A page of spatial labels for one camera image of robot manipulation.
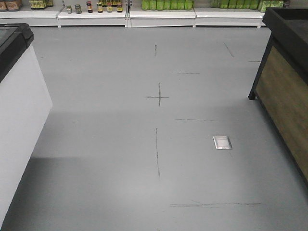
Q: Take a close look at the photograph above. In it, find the metal floor outlet plate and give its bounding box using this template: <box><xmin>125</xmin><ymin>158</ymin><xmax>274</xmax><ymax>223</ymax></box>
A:
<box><xmin>213</xmin><ymin>136</ymin><xmax>232</xmax><ymax>150</ymax></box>

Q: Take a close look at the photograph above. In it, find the white store shelving unit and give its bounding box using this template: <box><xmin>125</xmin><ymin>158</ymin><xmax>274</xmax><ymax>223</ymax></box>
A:
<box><xmin>0</xmin><ymin>0</ymin><xmax>264</xmax><ymax>28</ymax></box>

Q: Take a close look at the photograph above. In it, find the yellow-label sauce jar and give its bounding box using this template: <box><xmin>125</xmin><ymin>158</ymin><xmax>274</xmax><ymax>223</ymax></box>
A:
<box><xmin>96</xmin><ymin>2</ymin><xmax>103</xmax><ymax>13</ymax></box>

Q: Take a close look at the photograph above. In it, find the red sauce jar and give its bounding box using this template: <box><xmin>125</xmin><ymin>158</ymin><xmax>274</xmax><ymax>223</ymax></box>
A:
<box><xmin>86</xmin><ymin>1</ymin><xmax>93</xmax><ymax>13</ymax></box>

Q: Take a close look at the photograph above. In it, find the white chest freezer black lid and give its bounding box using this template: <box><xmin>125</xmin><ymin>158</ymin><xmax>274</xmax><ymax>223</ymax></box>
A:
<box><xmin>0</xmin><ymin>23</ymin><xmax>52</xmax><ymax>221</ymax></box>

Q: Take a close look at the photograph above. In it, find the black wooden produce stand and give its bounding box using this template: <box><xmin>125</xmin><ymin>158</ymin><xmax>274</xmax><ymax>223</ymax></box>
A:
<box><xmin>248</xmin><ymin>8</ymin><xmax>308</xmax><ymax>182</ymax></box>

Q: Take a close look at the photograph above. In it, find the dark pickle glass jar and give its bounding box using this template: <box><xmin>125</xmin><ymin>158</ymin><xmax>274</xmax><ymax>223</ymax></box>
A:
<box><xmin>75</xmin><ymin>4</ymin><xmax>82</xmax><ymax>14</ymax></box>

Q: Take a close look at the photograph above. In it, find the green-lid glass jar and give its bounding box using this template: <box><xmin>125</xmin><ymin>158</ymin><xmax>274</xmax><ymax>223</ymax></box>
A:
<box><xmin>66</xmin><ymin>5</ymin><xmax>72</xmax><ymax>14</ymax></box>

